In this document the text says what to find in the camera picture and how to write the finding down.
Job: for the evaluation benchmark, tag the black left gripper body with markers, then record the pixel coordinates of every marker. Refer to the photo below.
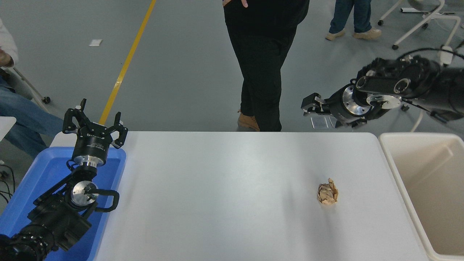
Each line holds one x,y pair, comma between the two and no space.
90,143

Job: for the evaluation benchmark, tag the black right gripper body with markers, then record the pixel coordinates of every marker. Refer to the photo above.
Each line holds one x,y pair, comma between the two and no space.
336,107

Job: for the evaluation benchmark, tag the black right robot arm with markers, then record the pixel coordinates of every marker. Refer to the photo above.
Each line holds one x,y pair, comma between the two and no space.
417,76

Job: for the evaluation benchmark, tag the clear floor plate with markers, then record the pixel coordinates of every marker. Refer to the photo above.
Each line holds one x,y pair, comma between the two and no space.
319,122

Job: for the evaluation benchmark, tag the person's hand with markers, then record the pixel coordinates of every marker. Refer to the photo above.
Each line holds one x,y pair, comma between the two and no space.
5,59
244,3

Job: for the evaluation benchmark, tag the seated person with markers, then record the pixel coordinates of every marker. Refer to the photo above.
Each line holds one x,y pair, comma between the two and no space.
25,116

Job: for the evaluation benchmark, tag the white chair leg with caster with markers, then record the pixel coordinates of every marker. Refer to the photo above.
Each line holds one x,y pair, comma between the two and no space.
29,85

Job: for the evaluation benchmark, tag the blue plastic tray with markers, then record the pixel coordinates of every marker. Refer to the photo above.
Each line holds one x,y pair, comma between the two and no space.
40,174

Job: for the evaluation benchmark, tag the white table corner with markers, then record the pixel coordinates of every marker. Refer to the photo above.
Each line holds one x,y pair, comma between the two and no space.
5,127

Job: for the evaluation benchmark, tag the crumpled tan paper ball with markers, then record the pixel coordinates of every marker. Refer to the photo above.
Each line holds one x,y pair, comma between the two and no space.
328,192

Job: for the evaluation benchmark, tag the standing person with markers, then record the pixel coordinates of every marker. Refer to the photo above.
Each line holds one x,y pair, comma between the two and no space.
261,54

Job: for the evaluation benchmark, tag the walking person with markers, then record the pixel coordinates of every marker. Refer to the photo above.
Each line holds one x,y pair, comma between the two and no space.
357,16

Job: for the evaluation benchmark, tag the large pale bin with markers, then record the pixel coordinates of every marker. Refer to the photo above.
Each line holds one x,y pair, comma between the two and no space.
427,188

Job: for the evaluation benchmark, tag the white wheeled chair base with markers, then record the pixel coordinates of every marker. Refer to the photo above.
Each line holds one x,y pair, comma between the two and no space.
431,16

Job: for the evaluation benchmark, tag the grey chair with white frame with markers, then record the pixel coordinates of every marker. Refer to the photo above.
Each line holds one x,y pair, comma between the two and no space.
449,127

